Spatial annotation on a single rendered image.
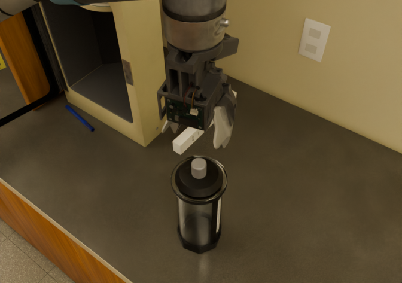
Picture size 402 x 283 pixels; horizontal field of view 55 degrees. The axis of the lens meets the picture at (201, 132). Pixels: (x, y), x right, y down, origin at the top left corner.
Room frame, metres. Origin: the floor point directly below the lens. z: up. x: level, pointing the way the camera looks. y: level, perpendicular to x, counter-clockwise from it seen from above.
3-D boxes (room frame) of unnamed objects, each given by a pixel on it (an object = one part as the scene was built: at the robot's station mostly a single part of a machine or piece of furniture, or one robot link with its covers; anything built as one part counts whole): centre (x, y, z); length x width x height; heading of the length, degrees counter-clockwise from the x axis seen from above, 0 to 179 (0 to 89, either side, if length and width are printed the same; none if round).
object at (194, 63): (0.41, 0.01, 1.43); 0.09 x 0.08 x 0.12; 159
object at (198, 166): (0.43, 0.00, 1.18); 0.09 x 0.09 x 0.07
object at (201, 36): (0.41, 0.01, 1.51); 0.08 x 0.08 x 0.05
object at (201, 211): (0.43, 0.00, 1.06); 0.11 x 0.11 x 0.21
